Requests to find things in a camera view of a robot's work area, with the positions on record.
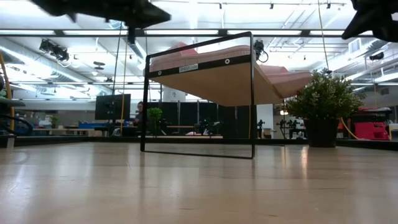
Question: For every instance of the pink rubber slide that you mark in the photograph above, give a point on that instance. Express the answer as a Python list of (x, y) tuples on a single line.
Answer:
[(202, 59), (289, 87)]

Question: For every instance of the white wall vent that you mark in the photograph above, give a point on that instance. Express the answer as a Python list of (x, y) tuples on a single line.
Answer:
[(355, 46)]

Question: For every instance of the black partition panels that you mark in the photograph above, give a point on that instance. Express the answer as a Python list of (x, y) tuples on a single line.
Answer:
[(192, 119)]

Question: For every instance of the wooden shelf with black frame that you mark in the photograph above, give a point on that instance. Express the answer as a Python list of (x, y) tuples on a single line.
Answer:
[(224, 87)]

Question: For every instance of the small background plant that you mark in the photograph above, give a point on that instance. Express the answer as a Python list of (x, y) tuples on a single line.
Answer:
[(55, 119)]

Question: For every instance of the black ceiling device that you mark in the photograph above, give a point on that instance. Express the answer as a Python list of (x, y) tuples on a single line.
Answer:
[(377, 56)]

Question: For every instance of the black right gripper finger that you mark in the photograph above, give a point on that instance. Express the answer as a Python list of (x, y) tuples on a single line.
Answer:
[(362, 26)]

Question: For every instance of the green background plant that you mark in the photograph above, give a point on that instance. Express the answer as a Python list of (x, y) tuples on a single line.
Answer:
[(154, 115)]

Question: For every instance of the person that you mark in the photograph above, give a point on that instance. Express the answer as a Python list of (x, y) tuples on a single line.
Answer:
[(139, 115)]

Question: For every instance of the black ceiling camera rig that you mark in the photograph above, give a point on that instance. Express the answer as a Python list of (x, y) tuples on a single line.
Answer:
[(56, 51)]

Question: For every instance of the red and black cart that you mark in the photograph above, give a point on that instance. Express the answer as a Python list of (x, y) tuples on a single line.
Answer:
[(371, 130)]

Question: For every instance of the green potted plant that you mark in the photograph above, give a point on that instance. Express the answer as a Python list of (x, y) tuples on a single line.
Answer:
[(325, 99)]

